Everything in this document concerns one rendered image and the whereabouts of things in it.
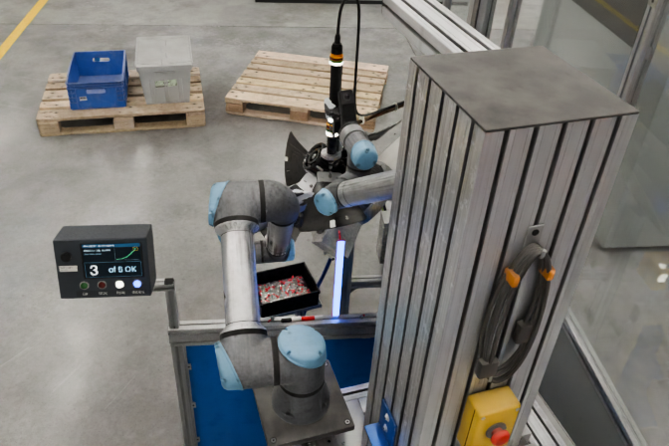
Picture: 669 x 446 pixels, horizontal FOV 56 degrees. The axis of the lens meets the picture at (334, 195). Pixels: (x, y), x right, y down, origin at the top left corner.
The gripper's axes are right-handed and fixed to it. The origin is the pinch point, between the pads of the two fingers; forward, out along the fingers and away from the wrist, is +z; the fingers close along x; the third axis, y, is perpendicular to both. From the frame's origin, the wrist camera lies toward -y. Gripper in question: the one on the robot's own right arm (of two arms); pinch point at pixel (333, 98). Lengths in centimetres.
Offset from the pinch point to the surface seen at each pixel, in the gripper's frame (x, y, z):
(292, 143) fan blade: -5, 37, 35
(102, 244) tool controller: -75, 25, -29
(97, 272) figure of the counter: -78, 34, -31
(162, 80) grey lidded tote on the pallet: -48, 116, 272
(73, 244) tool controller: -83, 25, -27
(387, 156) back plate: 28.3, 35.0, 14.6
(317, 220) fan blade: -9.9, 32.8, -21.6
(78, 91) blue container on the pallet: -108, 122, 274
